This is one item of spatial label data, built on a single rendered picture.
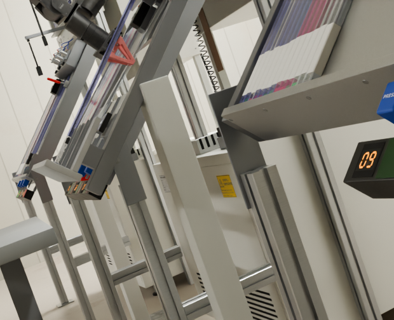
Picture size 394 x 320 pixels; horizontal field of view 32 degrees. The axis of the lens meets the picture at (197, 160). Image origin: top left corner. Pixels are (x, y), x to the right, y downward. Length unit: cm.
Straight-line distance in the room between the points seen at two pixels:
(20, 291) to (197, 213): 72
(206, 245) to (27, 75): 460
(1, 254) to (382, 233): 100
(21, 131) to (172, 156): 450
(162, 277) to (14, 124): 427
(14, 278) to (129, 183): 49
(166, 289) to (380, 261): 63
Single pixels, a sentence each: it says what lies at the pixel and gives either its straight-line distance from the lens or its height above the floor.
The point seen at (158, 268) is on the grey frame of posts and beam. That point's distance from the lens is 163.
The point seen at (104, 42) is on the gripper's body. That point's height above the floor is 99.
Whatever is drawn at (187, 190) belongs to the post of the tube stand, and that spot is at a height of 60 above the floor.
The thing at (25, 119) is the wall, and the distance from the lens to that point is 581.
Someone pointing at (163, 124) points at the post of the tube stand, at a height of 74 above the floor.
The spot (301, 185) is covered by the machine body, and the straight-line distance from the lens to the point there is 182.
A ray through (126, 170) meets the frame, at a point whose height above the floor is 67.
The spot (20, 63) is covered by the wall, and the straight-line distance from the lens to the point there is 586.
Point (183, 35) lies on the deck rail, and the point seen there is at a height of 93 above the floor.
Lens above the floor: 74
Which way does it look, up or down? 4 degrees down
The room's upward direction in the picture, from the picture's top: 19 degrees counter-clockwise
